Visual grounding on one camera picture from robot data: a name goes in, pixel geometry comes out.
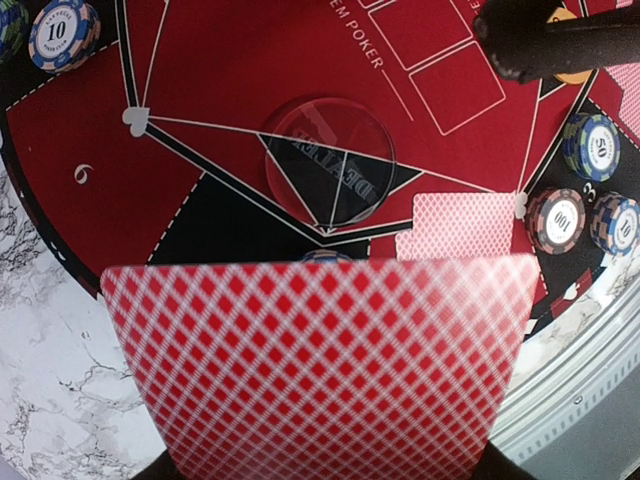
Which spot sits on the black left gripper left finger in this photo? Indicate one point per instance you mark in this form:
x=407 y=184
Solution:
x=159 y=469

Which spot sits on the red playing card deck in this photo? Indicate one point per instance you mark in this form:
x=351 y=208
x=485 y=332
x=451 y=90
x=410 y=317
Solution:
x=368 y=369

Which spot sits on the dealt red card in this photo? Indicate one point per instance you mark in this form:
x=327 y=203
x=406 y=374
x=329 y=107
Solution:
x=444 y=214
x=627 y=78
x=413 y=246

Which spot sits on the chip stack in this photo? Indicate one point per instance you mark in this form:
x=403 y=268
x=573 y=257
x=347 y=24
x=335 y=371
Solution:
x=555 y=220

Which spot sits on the orange big blind button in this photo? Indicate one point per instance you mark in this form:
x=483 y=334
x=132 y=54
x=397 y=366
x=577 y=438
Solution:
x=563 y=14

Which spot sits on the green chips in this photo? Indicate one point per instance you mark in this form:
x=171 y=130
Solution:
x=591 y=146
x=14 y=26

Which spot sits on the blue chips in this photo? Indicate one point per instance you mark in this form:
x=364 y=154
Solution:
x=63 y=35
x=614 y=226
x=325 y=256

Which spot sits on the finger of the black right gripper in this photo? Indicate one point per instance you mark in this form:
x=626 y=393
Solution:
x=523 y=44

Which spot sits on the front aluminium rail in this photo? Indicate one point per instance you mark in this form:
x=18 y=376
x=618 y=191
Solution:
x=554 y=399

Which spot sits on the round red black poker mat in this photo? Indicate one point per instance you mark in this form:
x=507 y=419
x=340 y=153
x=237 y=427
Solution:
x=167 y=132

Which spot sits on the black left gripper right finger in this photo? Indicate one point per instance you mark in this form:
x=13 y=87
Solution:
x=494 y=465

